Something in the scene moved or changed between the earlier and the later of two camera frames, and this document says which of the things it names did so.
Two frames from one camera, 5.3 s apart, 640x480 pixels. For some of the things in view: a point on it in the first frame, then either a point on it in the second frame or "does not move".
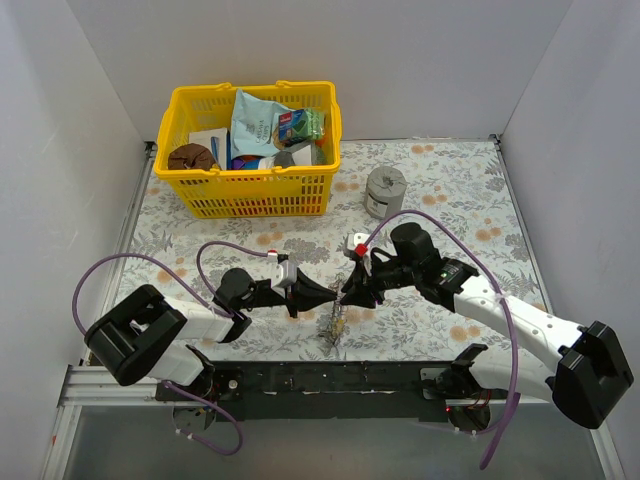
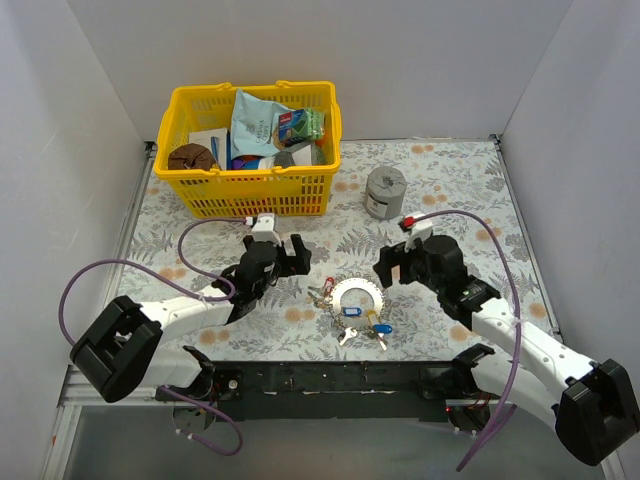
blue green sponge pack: (301, 126) does not move
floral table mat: (458, 188) does not move
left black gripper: (291, 293) to (289, 257)
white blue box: (218, 141) does not move
